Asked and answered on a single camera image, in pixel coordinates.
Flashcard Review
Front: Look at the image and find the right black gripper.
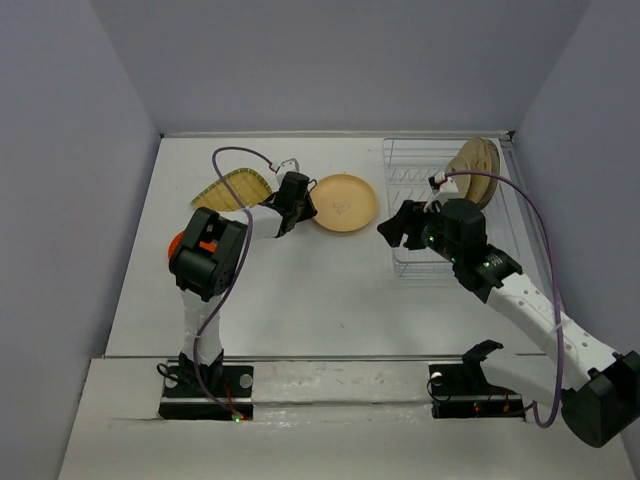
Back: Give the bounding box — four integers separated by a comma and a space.
375, 199, 462, 264

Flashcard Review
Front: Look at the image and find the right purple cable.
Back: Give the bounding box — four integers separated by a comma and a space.
432, 171, 564, 429

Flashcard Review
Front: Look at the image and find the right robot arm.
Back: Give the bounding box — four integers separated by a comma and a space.
377, 199, 639, 448

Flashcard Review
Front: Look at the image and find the small cream calligraphy plate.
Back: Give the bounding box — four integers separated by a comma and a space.
445, 156, 493, 205

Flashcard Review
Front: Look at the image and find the white wire dish rack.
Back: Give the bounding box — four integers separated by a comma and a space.
383, 138, 522, 282

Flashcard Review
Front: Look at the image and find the beige bird-pattern plate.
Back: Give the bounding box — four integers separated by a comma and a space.
458, 137, 500, 209

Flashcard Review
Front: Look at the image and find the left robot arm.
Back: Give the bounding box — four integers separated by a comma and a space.
169, 171, 317, 395

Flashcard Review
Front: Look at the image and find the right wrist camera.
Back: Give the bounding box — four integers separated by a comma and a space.
423, 171, 460, 212

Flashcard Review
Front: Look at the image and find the green bamboo-pattern tray plate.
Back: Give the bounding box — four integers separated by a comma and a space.
190, 168, 273, 212

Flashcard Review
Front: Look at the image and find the peach round plate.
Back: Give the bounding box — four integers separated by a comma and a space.
310, 173, 378, 233

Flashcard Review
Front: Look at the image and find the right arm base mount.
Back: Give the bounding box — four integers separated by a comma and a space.
426, 340, 528, 420

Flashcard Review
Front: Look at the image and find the orange round plate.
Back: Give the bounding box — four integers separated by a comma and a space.
167, 231, 184, 273

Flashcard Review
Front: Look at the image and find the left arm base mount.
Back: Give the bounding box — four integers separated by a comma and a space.
156, 362, 254, 423

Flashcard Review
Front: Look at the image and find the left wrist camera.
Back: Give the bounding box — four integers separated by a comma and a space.
271, 158, 300, 184

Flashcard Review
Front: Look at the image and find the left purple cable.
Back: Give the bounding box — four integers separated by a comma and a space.
192, 146, 281, 416

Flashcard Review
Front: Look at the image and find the purple cable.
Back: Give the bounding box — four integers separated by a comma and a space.
192, 146, 281, 416
432, 171, 564, 429

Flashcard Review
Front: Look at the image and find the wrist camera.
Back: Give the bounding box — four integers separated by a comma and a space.
423, 171, 460, 212
271, 158, 300, 184

